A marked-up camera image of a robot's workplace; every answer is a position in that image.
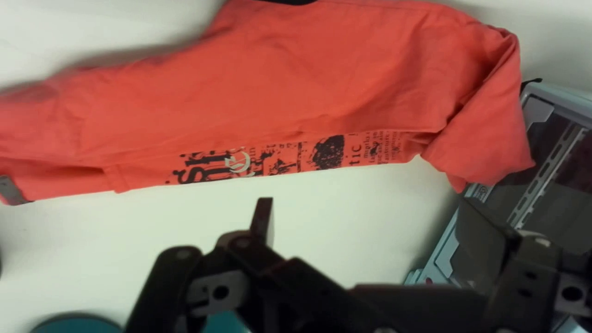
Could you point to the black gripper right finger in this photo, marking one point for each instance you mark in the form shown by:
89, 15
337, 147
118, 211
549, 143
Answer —
524, 284

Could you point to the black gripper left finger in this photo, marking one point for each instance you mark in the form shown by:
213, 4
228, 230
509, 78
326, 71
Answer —
270, 284

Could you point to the red printed cloth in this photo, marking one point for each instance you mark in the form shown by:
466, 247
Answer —
278, 86

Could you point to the teal toy pot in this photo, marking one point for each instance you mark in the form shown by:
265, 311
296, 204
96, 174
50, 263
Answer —
224, 322

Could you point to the light blue toaster oven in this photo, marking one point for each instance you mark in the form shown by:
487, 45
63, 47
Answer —
555, 160

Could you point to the small teal toy pan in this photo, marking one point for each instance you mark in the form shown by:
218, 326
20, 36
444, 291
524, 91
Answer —
76, 324

